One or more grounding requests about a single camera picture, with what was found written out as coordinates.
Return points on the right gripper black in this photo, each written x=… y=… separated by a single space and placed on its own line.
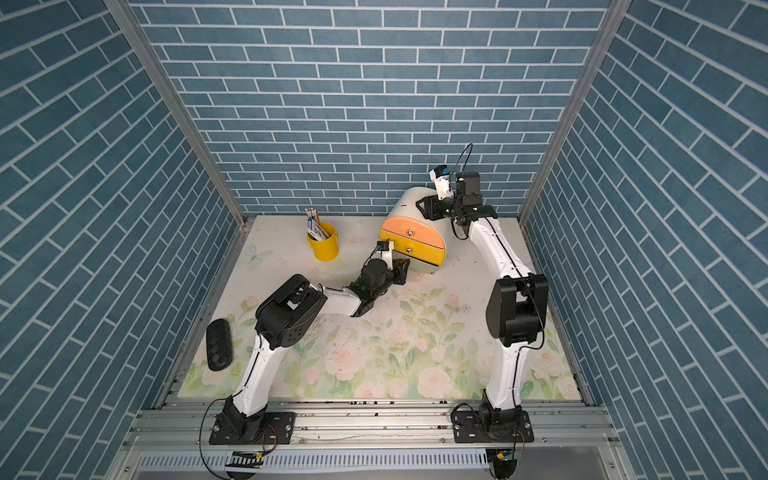
x=431 y=209

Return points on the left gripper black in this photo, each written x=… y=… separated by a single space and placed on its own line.
x=398 y=274

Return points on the white round drawer cabinet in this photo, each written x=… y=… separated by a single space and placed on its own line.
x=405 y=206

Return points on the pink orange top drawer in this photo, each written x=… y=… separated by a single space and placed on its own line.
x=416 y=229

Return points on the yellow drawer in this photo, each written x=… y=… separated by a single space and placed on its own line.
x=425 y=253

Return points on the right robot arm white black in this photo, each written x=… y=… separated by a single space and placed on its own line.
x=516 y=310

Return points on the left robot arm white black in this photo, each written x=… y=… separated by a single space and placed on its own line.
x=282 y=320

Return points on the yellow pencil cup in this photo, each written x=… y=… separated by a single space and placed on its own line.
x=328 y=249

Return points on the floral table mat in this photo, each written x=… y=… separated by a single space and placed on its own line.
x=426 y=339

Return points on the pencils in cup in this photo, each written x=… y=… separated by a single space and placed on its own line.
x=314 y=227

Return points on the black oval case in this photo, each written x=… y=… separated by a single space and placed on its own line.
x=218 y=344

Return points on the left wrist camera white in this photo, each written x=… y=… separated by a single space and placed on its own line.
x=385 y=250

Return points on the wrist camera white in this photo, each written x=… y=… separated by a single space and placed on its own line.
x=441 y=178
x=385 y=250

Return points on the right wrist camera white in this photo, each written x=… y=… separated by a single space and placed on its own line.
x=441 y=178

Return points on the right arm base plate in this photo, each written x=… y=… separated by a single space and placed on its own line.
x=467 y=428

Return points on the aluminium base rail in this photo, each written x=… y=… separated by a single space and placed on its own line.
x=373 y=440

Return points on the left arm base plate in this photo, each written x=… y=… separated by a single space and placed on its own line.
x=282 y=427

